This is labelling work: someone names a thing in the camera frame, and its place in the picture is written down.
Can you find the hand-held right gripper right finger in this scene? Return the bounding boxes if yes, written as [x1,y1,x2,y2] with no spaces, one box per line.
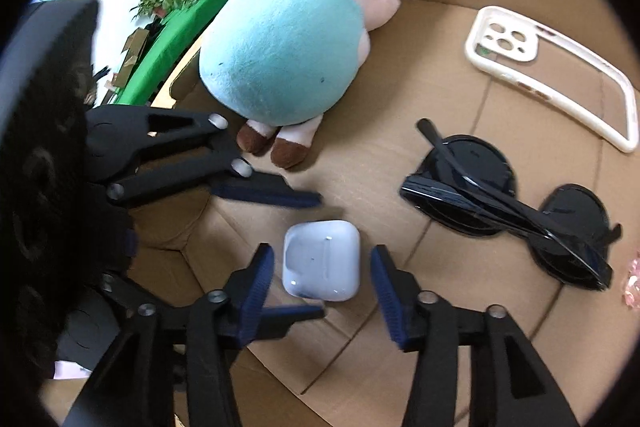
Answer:
[370,244,581,427]

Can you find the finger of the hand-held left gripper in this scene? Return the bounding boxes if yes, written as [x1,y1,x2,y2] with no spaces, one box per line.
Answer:
[85,104,323,210]
[247,304,327,348]

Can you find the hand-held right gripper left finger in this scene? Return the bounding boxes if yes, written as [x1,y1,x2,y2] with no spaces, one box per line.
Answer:
[62,243,276,427]

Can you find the white earbuds case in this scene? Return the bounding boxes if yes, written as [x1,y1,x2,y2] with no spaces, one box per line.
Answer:
[281,220,361,303]

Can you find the brown cardboard box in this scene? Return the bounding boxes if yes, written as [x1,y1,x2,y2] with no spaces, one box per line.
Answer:
[127,0,640,427]

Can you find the black sunglasses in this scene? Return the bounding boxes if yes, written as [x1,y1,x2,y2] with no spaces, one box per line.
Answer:
[399,118,623,292]

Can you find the pink pen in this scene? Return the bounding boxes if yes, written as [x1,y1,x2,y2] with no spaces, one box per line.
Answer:
[622,257,640,308]

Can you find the white phone case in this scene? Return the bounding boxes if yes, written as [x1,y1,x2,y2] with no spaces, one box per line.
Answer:
[465,6,640,154]

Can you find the brown cardboard piece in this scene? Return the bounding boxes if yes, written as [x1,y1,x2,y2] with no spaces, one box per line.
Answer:
[102,28,151,105]

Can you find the pink and teal plush pig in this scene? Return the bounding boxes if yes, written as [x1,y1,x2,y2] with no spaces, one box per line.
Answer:
[199,0,418,170]

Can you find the green cloth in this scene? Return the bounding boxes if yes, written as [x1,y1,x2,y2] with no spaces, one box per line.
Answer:
[116,0,271,108]

